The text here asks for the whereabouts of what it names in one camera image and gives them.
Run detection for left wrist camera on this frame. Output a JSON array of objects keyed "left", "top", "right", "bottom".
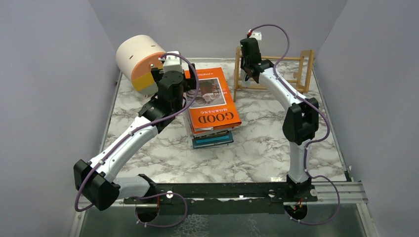
[{"left": 163, "top": 55, "right": 183, "bottom": 73}]

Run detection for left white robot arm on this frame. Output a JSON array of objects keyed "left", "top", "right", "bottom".
[{"left": 73, "top": 62, "right": 198, "bottom": 212}]

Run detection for grey ianra book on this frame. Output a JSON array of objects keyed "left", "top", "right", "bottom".
[{"left": 240, "top": 69, "right": 251, "bottom": 88}]

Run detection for wooden book rack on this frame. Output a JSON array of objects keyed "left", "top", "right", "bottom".
[{"left": 233, "top": 46, "right": 315, "bottom": 102}]

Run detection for middle books in stack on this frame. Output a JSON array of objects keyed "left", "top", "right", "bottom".
[{"left": 186, "top": 92, "right": 237, "bottom": 138}]

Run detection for teal bottom book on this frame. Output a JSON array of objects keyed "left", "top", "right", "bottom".
[{"left": 192, "top": 131, "right": 234, "bottom": 149}]

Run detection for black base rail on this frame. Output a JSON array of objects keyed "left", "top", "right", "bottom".
[{"left": 123, "top": 182, "right": 318, "bottom": 215}]

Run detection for cream orange cylinder container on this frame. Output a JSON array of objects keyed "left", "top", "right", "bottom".
[{"left": 116, "top": 35, "right": 166, "bottom": 96}]

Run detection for orange Good Morning book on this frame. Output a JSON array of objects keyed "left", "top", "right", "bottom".
[{"left": 184, "top": 67, "right": 242, "bottom": 137}]

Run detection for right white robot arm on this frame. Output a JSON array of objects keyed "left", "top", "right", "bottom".
[{"left": 240, "top": 38, "right": 319, "bottom": 201}]

